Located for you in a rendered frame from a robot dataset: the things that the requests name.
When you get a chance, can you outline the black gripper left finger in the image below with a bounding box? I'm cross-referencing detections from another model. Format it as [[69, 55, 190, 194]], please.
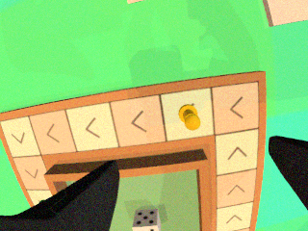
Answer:
[[0, 161, 120, 231]]

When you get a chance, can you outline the yellow pawn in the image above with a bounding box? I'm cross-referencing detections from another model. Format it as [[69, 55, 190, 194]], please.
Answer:
[[178, 104, 200, 131]]

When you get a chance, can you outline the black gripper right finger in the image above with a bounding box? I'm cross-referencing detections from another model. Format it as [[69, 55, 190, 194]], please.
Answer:
[[269, 135, 308, 211]]

